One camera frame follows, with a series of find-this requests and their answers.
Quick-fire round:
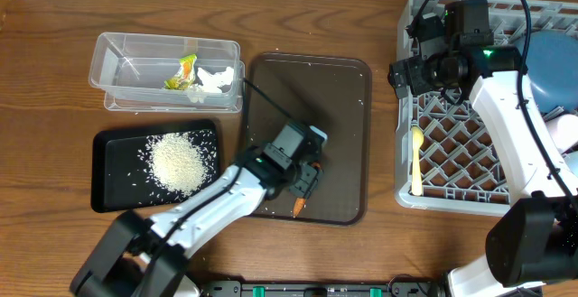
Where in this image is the orange carrot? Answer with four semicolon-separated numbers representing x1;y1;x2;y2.
292;162;322;219

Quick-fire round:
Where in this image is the yellow plastic spoon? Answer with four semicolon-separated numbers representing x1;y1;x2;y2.
411;125;424;196

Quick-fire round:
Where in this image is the white tissue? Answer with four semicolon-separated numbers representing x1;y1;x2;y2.
185;67;235;103

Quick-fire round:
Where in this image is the dark blue plate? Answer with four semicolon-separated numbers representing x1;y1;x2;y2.
524;30;577;114

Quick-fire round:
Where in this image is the pink white cup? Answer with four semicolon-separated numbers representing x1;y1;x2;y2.
545;114;578;153

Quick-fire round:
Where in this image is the yellow green snack wrapper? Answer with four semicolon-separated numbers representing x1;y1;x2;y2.
164;54;198;90

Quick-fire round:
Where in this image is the light blue cup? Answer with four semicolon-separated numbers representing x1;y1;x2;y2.
564;151;578;176

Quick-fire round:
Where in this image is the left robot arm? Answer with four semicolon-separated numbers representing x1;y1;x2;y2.
70;145;322;296

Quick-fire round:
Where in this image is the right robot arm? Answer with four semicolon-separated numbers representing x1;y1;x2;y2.
388;0;577;296

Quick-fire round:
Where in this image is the grey dishwasher rack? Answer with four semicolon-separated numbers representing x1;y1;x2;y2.
395;0;577;217

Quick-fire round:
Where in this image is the clear plastic waste bin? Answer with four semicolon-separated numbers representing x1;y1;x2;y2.
89;32;245;113

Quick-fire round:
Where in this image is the brown serving tray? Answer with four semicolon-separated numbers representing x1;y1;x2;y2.
245;52;372;226

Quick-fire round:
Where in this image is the white rice pile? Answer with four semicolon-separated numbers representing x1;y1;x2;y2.
137;129;219;198

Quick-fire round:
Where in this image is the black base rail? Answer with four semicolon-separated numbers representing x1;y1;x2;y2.
200;274;450;297

